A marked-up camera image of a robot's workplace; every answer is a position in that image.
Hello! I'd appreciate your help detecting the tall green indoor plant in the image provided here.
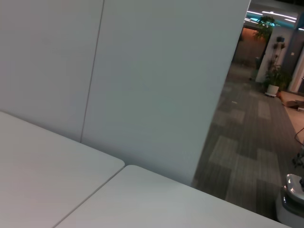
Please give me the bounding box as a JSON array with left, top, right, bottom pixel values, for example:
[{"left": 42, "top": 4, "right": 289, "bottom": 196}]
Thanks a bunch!
[{"left": 252, "top": 15, "right": 278, "bottom": 43}]

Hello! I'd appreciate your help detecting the white partition board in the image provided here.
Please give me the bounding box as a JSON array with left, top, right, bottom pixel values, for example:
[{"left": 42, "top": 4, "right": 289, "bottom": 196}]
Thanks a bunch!
[
  {"left": 80, "top": 0, "right": 252, "bottom": 188},
  {"left": 0, "top": 0, "right": 105, "bottom": 143}
]

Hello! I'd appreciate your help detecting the brown cardboard box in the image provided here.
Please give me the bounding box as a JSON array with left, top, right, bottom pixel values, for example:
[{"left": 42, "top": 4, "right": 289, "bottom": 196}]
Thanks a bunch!
[{"left": 279, "top": 91, "right": 304, "bottom": 112}]

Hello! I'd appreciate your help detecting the white ceiling light strip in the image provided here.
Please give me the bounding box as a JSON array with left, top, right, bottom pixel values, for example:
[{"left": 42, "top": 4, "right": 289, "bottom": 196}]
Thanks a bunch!
[{"left": 246, "top": 9, "right": 299, "bottom": 22}]

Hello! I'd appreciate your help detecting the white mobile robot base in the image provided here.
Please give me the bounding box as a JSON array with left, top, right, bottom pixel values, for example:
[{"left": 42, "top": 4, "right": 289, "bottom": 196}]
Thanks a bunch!
[{"left": 276, "top": 172, "right": 304, "bottom": 225}]

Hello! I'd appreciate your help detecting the potted plant in white pot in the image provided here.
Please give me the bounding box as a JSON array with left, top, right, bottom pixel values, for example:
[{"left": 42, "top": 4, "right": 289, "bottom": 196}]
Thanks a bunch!
[{"left": 263, "top": 63, "right": 293, "bottom": 98}]

